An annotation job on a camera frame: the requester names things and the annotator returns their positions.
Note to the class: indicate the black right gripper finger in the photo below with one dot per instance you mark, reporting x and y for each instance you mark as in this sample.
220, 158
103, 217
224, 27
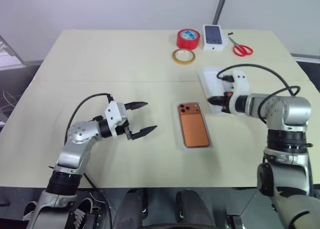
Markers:
217, 100

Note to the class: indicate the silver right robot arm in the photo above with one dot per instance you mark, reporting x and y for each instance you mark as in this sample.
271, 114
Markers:
287, 129

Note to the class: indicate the red tape roll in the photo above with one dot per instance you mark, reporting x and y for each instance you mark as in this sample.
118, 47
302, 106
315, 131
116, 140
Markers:
183, 44

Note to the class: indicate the black side table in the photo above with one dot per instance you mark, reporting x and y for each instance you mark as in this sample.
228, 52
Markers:
17, 79

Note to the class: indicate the dark rounded shape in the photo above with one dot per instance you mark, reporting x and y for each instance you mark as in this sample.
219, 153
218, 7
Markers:
195, 209

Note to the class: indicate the yellow clear tape roll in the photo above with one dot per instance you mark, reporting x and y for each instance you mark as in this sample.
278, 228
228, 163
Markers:
175, 59

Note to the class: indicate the white phone box base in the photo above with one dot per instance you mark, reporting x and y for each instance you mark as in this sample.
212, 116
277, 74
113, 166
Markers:
212, 147

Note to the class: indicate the white phone box lid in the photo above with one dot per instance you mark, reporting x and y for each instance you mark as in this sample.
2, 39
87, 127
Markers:
208, 81

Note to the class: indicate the small black clip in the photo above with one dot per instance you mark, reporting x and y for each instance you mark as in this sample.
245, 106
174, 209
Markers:
230, 33

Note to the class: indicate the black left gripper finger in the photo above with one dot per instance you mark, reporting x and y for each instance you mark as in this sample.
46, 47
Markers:
145, 132
136, 105

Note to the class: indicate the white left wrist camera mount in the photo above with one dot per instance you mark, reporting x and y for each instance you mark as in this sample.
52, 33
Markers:
115, 114

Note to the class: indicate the grey slanted rack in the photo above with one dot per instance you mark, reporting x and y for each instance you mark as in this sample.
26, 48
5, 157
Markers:
8, 56

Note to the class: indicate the black sneaker white laces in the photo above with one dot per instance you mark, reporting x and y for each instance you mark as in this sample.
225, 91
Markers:
82, 214
30, 210

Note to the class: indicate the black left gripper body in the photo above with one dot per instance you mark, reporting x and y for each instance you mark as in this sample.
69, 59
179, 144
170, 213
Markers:
124, 129

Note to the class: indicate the white boxed smartphone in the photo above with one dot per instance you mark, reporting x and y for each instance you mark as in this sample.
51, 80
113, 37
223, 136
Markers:
213, 36

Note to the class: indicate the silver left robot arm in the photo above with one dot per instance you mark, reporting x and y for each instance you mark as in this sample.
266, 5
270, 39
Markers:
75, 149

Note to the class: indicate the grey metal pole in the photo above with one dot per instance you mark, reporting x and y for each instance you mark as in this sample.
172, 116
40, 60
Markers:
220, 6

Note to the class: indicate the orange smartphone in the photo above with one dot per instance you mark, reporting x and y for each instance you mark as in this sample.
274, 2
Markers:
193, 126

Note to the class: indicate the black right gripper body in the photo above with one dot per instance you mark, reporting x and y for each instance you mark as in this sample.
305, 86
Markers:
228, 101

